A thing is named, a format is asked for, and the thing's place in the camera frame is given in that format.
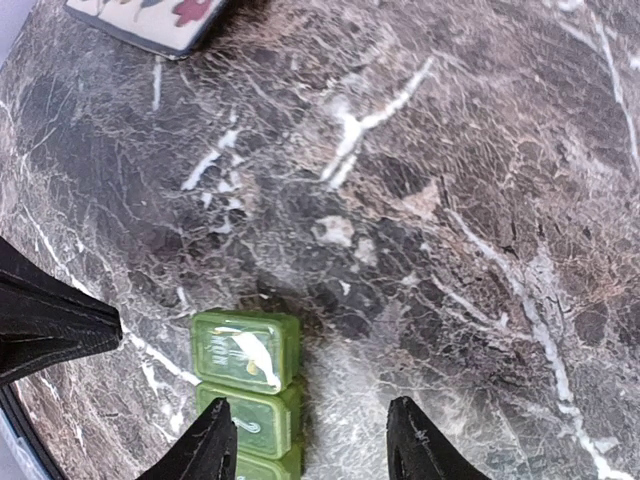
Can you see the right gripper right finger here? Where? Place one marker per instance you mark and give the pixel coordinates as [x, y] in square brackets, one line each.
[417, 449]

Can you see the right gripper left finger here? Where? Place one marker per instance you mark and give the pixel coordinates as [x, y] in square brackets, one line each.
[206, 451]

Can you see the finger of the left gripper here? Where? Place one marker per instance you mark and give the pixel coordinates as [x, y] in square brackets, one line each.
[45, 321]

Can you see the square floral ceramic plate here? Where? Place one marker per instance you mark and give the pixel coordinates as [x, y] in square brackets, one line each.
[169, 28]

